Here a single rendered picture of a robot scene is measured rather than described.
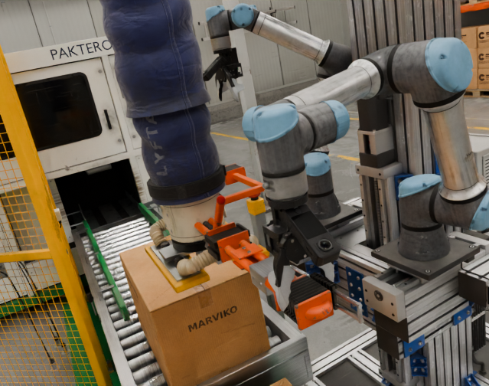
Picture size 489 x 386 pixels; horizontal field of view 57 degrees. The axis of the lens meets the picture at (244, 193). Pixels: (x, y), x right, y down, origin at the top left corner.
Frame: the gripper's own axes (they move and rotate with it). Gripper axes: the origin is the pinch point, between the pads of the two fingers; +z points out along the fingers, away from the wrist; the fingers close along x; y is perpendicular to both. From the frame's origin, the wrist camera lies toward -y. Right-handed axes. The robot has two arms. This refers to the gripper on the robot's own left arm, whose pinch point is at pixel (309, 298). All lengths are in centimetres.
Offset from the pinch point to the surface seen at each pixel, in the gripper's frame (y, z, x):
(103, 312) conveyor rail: 153, 68, 32
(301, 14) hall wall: 997, -84, -663
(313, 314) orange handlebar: -5.1, -0.3, 2.5
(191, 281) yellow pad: 43.5, 11.2, 10.5
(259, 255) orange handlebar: 20.9, -0.7, -0.6
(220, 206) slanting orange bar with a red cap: 34.2, -10.0, 1.4
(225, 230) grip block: 38.7, -1.6, -0.2
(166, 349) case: 74, 49, 18
